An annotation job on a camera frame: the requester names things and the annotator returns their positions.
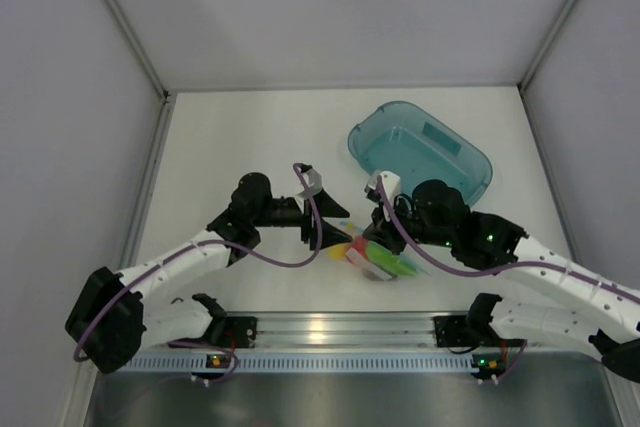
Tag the left aluminium corner post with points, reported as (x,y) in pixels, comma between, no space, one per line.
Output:
(134,43)

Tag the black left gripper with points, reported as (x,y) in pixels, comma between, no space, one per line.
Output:
(305,223)

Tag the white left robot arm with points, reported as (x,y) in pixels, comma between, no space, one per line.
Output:
(119,313)

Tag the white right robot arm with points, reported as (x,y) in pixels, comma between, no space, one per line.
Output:
(593,315)

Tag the yellow fake pear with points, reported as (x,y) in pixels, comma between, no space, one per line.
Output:
(338,252)

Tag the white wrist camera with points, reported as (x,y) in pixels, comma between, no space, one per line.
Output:
(383,184)
(310,181)

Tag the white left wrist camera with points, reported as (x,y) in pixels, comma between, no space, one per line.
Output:
(310,181)

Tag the aluminium corner post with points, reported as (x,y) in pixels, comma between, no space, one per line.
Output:
(134,43)
(551,36)

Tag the green fake cucumber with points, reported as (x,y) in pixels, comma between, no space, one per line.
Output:
(391,263)

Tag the right aluminium corner post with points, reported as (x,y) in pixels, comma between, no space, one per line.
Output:
(551,36)

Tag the teal plastic bin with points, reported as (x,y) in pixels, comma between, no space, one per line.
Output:
(402,138)

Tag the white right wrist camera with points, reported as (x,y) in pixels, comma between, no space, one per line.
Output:
(383,184)

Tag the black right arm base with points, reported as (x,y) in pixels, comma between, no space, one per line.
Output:
(451,332)

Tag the aluminium rail front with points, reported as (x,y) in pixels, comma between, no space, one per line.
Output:
(345,329)

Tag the white slotted cable duct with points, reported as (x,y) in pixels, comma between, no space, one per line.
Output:
(297,362)

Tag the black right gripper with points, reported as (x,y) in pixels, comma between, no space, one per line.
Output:
(385,236)

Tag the red fake apple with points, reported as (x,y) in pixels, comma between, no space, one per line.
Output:
(356,253)

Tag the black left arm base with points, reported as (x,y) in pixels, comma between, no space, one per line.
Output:
(239,332)

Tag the clear zip top bag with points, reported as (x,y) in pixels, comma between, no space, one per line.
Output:
(373,273)

